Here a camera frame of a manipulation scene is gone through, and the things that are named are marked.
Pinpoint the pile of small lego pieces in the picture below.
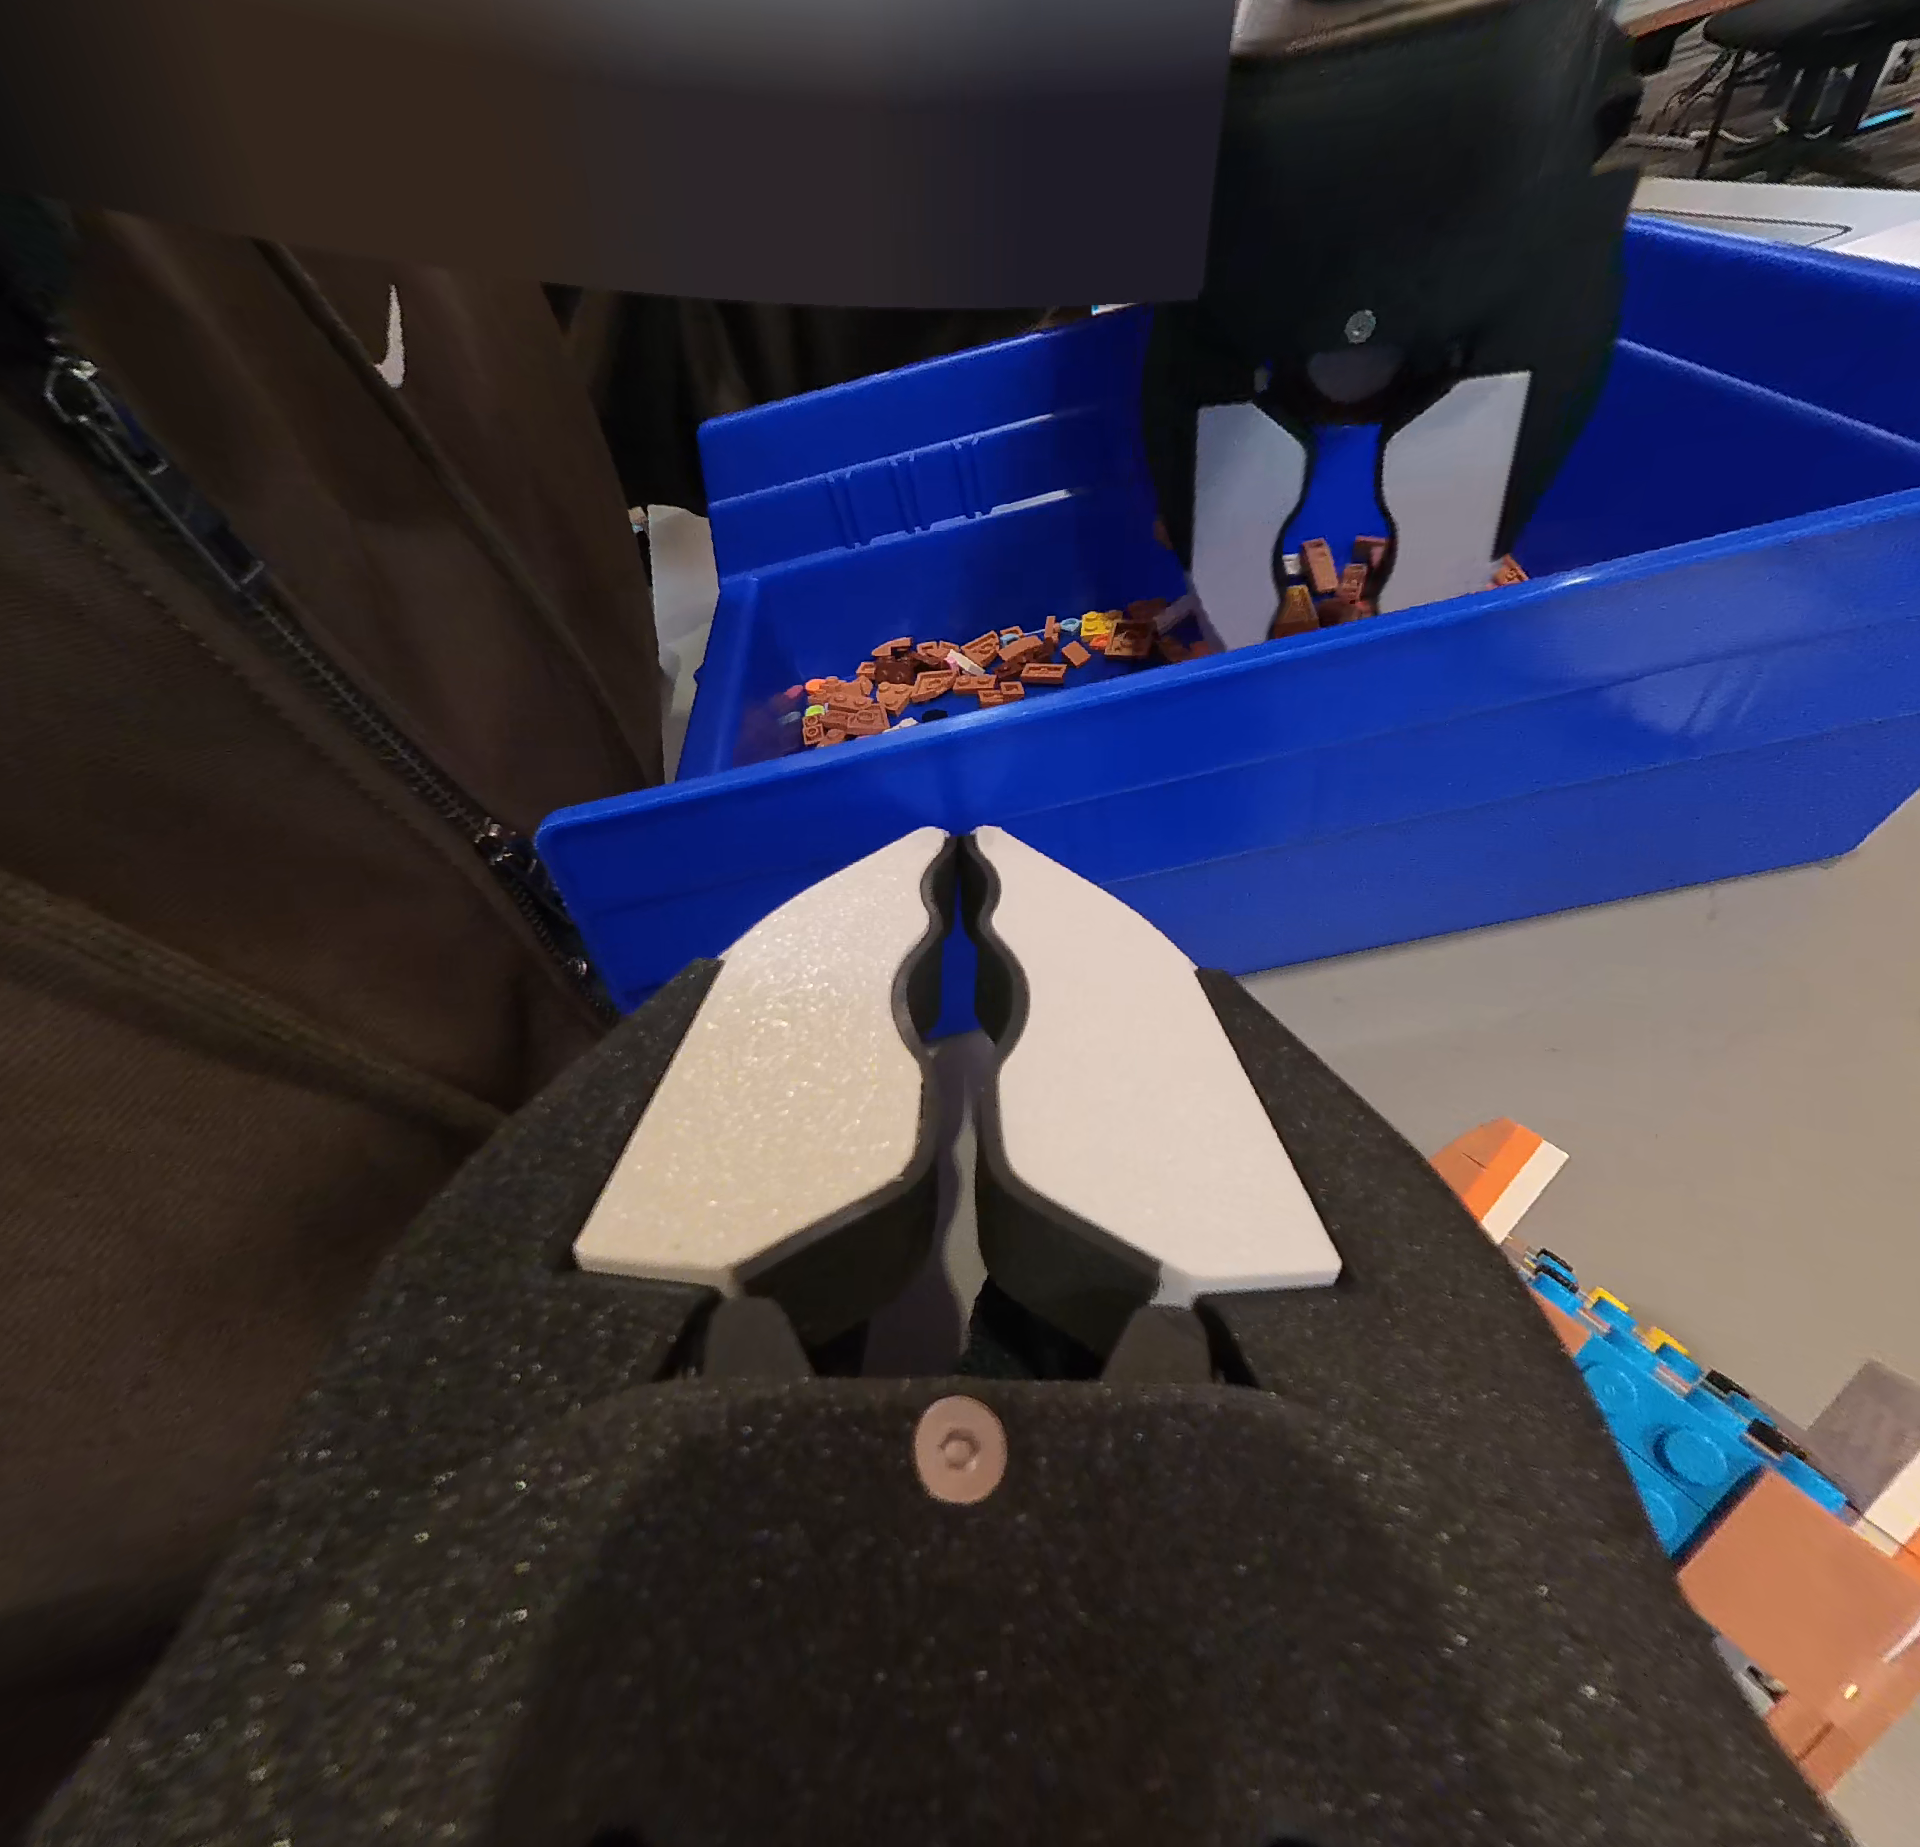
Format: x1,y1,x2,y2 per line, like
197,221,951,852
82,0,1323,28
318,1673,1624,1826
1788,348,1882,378
781,526,1532,755

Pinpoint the partly built lego model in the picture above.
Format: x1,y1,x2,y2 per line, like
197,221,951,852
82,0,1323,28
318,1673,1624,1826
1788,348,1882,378
1428,1118,1920,1795

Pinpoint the blue plastic bin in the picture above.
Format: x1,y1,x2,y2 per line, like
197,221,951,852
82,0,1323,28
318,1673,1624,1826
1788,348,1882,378
536,212,1920,1016

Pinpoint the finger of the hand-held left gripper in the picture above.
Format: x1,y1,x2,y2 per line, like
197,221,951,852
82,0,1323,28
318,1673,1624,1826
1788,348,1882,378
1192,399,1324,651
1380,369,1534,600

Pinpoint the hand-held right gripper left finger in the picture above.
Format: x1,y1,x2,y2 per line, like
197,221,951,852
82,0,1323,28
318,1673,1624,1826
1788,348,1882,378
572,827,963,1296

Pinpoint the black office chair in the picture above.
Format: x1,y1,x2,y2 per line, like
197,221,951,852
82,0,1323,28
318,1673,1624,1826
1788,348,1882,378
1702,0,1920,138

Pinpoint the person's brown jacket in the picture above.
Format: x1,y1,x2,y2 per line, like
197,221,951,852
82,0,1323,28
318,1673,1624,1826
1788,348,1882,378
0,197,1158,1788

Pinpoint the white paper sheet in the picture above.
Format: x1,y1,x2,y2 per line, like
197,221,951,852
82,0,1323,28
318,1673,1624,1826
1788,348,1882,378
644,504,725,783

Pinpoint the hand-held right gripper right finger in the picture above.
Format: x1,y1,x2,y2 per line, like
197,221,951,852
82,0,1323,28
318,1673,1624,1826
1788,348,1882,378
960,825,1342,1307

